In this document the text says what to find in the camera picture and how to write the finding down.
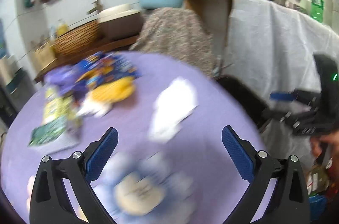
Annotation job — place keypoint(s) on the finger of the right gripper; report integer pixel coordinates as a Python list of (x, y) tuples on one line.
[(289, 116), (287, 96)]

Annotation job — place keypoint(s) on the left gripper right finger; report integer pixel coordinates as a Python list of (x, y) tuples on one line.
[(289, 201)]

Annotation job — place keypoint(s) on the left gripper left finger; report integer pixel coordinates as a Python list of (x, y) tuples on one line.
[(49, 200)]

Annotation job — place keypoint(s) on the green yellow drink carton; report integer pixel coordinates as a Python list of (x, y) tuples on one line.
[(61, 124)]

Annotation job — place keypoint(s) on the white tissue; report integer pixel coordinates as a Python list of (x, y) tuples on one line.
[(171, 107), (97, 109)]

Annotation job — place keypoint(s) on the purple plastic bag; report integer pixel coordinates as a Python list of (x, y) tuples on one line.
[(65, 80)]

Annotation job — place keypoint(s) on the yellow knitted corn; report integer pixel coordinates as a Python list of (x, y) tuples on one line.
[(113, 92)]

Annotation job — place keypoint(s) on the blue snack bag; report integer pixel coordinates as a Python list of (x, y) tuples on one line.
[(101, 68)]

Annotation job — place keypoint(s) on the white cloth cover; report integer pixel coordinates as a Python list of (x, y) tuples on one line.
[(270, 48)]

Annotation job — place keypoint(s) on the green plastic bottle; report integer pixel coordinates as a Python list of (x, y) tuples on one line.
[(317, 10)]

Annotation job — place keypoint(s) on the purple floral tablecloth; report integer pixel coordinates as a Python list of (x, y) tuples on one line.
[(197, 150)]

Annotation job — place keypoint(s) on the wooden cabinet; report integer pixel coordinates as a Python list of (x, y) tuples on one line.
[(215, 15)]

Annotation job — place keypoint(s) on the floral cloth cover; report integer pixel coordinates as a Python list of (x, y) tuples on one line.
[(180, 34)]

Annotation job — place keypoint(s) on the utensil holder box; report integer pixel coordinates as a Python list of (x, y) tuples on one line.
[(44, 55)]

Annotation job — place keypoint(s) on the woven wicker basket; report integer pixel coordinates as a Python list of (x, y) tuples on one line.
[(77, 39)]

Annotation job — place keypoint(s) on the yellow soap bottle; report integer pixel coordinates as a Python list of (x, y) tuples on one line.
[(61, 28)]

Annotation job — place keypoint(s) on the brown white sink basin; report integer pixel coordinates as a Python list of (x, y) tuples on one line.
[(120, 22)]

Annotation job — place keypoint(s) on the brass faucet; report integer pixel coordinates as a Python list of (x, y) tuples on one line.
[(98, 7)]

